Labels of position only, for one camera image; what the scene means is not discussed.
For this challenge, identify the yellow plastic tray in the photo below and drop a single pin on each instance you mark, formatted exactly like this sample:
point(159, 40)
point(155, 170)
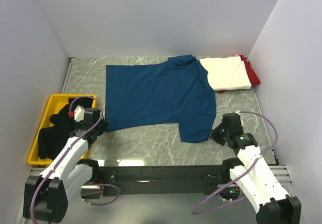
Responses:
point(55, 103)

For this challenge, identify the black t-shirt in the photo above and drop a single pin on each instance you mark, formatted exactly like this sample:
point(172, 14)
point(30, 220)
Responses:
point(51, 140)

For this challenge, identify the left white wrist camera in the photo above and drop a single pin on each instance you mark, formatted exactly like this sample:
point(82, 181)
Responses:
point(78, 114)

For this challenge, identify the blue t-shirt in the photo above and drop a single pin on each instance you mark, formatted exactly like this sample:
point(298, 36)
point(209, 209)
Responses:
point(174, 91)

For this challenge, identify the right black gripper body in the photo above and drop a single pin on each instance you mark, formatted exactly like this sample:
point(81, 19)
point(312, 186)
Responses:
point(226, 132)

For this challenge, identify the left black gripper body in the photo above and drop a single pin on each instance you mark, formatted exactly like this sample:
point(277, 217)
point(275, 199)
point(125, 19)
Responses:
point(101, 127)

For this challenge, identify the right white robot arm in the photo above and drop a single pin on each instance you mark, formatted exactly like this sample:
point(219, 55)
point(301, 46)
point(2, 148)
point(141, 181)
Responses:
point(249, 170)

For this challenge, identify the folded red t-shirt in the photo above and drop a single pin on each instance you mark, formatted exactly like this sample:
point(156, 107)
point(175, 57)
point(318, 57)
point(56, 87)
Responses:
point(250, 70)

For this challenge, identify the folded white t-shirt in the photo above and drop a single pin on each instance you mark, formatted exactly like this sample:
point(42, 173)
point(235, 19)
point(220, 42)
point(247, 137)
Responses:
point(211, 65)

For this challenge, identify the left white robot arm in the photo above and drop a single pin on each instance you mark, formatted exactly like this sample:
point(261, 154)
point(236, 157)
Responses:
point(46, 196)

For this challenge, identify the black base bar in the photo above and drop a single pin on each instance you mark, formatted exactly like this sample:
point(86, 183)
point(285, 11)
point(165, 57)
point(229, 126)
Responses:
point(157, 180)

